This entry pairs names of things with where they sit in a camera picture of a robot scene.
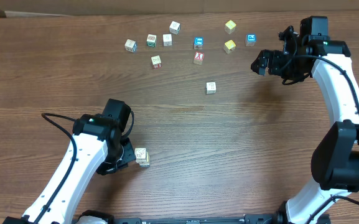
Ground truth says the wooden block elephant picture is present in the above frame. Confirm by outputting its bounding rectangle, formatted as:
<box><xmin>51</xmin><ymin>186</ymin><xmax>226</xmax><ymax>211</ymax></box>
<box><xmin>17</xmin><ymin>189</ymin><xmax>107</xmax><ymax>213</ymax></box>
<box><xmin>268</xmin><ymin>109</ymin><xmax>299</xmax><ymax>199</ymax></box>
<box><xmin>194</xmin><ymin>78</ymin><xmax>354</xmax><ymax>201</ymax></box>
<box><xmin>134</xmin><ymin>148</ymin><xmax>147</xmax><ymax>162</ymax></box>

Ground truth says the wooden block yellow side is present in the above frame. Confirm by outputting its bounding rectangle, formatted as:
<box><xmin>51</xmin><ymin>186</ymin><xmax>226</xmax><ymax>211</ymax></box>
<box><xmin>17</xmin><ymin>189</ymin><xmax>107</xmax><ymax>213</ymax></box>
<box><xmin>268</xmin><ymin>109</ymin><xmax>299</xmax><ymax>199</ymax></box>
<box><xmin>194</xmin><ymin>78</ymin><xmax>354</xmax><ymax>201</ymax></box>
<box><xmin>139</xmin><ymin>162</ymin><xmax>150</xmax><ymax>167</ymax></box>

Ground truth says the wooden block letter X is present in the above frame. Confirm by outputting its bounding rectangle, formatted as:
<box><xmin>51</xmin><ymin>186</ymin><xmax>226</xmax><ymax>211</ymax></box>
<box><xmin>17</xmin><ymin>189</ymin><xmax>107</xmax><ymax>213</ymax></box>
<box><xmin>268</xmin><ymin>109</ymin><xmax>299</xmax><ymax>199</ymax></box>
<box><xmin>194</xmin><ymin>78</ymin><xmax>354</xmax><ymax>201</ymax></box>
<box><xmin>137</xmin><ymin>152</ymin><xmax>149</xmax><ymax>164</ymax></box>

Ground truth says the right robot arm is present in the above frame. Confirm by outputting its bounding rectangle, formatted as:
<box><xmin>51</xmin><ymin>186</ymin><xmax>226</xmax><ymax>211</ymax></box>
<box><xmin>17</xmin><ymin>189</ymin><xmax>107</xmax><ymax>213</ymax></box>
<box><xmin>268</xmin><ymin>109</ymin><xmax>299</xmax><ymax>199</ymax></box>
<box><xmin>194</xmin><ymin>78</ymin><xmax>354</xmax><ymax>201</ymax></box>
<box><xmin>244</xmin><ymin>16</ymin><xmax>359</xmax><ymax>223</ymax></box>

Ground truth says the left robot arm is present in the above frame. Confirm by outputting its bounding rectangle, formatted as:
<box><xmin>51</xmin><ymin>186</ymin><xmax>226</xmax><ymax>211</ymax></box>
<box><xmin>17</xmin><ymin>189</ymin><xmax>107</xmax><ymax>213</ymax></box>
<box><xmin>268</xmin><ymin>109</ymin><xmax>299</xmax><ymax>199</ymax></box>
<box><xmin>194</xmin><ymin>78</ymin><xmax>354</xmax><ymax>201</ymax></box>
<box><xmin>5</xmin><ymin>99</ymin><xmax>136</xmax><ymax>223</ymax></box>

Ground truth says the blue top block right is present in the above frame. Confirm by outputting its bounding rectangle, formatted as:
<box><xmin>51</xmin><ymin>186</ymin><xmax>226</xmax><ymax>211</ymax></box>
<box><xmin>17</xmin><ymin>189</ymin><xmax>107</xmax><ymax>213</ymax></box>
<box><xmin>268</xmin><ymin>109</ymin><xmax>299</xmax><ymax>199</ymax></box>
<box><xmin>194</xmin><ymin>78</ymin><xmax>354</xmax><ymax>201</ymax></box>
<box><xmin>245</xmin><ymin>34</ymin><xmax>256</xmax><ymax>47</ymax></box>

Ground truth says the blue block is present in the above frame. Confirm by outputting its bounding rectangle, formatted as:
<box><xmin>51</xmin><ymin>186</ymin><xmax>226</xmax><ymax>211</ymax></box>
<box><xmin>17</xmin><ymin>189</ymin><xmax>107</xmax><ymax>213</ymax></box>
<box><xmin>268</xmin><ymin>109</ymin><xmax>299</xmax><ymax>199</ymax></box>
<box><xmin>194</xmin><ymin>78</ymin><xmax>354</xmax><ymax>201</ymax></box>
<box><xmin>245</xmin><ymin>34</ymin><xmax>256</xmax><ymax>47</ymax></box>
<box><xmin>193</xmin><ymin>37</ymin><xmax>203</xmax><ymax>50</ymax></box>

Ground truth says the yellow top block lower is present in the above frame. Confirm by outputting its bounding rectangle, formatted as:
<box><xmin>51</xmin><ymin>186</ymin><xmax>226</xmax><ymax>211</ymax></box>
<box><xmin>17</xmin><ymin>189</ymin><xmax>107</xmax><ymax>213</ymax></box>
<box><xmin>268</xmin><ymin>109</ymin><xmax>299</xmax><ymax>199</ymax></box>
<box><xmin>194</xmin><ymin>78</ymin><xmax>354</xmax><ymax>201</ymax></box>
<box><xmin>223</xmin><ymin>40</ymin><xmax>236</xmax><ymax>54</ymax></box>

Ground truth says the yellow top block upper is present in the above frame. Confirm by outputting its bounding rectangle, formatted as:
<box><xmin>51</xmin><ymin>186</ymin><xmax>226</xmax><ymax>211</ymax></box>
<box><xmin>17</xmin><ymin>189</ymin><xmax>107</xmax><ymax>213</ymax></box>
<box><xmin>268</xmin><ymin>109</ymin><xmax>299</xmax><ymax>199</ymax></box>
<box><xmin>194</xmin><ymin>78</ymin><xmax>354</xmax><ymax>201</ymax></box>
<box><xmin>225</xmin><ymin>20</ymin><xmax>236</xmax><ymax>34</ymax></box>

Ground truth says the plain wooden block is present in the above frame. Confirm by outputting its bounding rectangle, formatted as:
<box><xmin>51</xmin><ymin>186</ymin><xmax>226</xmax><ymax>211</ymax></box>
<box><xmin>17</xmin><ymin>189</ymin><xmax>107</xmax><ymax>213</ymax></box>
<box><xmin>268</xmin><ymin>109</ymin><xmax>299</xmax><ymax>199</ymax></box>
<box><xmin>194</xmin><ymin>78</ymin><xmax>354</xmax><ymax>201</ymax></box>
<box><xmin>162</xmin><ymin>34</ymin><xmax>172</xmax><ymax>47</ymax></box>
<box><xmin>206</xmin><ymin>82</ymin><xmax>217</xmax><ymax>95</ymax></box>

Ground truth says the red letter wooden block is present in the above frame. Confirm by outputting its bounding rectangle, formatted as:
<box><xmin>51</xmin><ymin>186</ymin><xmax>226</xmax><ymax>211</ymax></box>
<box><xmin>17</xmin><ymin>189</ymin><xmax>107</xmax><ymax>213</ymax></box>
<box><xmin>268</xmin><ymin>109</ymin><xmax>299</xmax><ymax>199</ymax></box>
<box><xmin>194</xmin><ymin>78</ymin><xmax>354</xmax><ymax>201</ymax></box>
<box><xmin>193</xmin><ymin>52</ymin><xmax>205</xmax><ymax>65</ymax></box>

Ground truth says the blue top block centre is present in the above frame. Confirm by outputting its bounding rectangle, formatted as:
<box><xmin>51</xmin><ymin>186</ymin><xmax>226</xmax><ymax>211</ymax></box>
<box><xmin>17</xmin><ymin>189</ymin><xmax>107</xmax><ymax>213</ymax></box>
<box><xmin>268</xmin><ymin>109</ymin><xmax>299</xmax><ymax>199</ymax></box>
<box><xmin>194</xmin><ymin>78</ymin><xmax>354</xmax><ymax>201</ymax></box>
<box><xmin>193</xmin><ymin>37</ymin><xmax>203</xmax><ymax>50</ymax></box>

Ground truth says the wooden block red side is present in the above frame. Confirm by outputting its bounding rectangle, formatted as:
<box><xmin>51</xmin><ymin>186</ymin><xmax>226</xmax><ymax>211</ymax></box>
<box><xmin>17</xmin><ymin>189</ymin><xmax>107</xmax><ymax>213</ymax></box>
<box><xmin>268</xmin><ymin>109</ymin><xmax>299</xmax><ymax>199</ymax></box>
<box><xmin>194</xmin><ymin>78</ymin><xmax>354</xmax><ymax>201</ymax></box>
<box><xmin>151</xmin><ymin>55</ymin><xmax>162</xmax><ymax>69</ymax></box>

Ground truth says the wooden block far left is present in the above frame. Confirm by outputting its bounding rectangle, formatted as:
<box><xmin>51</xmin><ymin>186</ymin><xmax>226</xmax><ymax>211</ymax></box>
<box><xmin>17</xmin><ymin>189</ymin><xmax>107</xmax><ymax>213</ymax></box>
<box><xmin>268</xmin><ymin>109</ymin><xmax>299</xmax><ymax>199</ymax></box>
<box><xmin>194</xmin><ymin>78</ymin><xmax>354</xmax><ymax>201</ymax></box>
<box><xmin>124</xmin><ymin>39</ymin><xmax>138</xmax><ymax>53</ymax></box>

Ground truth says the green side wooden block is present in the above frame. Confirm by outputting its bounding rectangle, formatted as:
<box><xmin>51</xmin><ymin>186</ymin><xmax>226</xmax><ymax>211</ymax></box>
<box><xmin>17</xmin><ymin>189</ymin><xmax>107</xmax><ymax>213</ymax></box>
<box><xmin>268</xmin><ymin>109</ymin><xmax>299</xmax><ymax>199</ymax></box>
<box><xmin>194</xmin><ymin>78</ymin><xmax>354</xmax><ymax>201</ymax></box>
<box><xmin>146</xmin><ymin>34</ymin><xmax>157</xmax><ymax>47</ymax></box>

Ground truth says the plain wooden block upper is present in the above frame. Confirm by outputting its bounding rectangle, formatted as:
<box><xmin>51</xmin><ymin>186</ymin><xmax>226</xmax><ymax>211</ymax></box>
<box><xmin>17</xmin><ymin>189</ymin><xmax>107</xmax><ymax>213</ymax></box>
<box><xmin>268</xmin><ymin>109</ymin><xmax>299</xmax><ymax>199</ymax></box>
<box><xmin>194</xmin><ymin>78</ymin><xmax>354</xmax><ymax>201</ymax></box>
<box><xmin>162</xmin><ymin>34</ymin><xmax>172</xmax><ymax>47</ymax></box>

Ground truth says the wooden block top centre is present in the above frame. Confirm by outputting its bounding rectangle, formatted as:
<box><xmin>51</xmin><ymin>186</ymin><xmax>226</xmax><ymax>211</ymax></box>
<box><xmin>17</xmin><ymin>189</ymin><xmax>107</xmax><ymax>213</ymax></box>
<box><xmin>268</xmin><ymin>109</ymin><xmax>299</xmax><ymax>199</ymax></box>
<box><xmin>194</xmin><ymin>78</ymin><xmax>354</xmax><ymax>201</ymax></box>
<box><xmin>169</xmin><ymin>21</ymin><xmax>180</xmax><ymax>35</ymax></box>

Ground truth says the cardboard sheet at back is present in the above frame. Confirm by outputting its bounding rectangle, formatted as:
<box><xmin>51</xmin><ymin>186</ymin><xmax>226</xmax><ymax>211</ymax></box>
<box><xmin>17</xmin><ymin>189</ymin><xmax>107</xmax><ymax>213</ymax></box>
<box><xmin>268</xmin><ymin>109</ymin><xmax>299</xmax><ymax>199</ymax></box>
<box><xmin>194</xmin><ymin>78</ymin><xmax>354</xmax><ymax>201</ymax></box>
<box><xmin>0</xmin><ymin>0</ymin><xmax>359</xmax><ymax>16</ymax></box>

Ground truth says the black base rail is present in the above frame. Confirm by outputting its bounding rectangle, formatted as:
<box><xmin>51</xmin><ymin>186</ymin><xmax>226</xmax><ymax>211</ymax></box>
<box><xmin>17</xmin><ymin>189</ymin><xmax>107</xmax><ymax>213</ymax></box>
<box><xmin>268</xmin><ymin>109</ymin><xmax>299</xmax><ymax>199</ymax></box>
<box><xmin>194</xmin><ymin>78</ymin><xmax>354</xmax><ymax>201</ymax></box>
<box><xmin>71</xmin><ymin>210</ymin><xmax>288</xmax><ymax>224</ymax></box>

